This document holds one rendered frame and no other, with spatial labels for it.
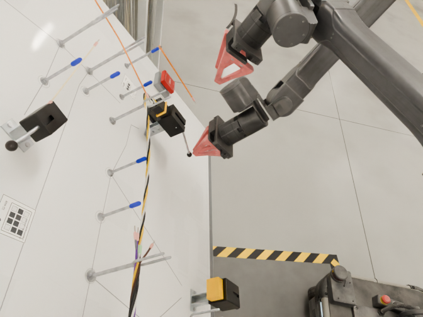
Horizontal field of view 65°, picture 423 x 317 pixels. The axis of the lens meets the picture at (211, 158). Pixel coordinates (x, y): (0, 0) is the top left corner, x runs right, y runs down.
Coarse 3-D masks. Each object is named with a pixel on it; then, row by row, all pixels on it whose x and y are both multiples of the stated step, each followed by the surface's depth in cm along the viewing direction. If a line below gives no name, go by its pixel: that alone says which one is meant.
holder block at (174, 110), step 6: (174, 108) 76; (168, 114) 74; (174, 114) 75; (180, 114) 78; (162, 120) 75; (168, 120) 75; (174, 120) 75; (180, 120) 78; (162, 126) 76; (168, 126) 76; (174, 126) 76; (180, 126) 76; (168, 132) 77; (174, 132) 77; (180, 132) 77
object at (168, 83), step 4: (164, 72) 92; (164, 76) 91; (168, 76) 93; (164, 80) 90; (168, 80) 92; (172, 80) 95; (164, 84) 91; (168, 84) 91; (172, 84) 94; (168, 88) 92; (172, 88) 93; (172, 92) 93
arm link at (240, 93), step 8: (240, 80) 72; (248, 80) 72; (224, 88) 74; (232, 88) 71; (240, 88) 72; (248, 88) 72; (224, 96) 73; (232, 96) 72; (240, 96) 72; (248, 96) 73; (256, 96) 73; (232, 104) 73; (240, 104) 73; (248, 104) 73; (264, 104) 73; (272, 104) 71; (280, 104) 71; (288, 104) 71; (272, 112) 72; (280, 112) 71
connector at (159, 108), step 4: (156, 100) 74; (160, 100) 73; (156, 104) 73; (160, 104) 73; (164, 104) 75; (152, 108) 73; (156, 108) 73; (160, 108) 73; (168, 108) 76; (156, 112) 74; (160, 112) 74; (168, 112) 75; (160, 116) 75
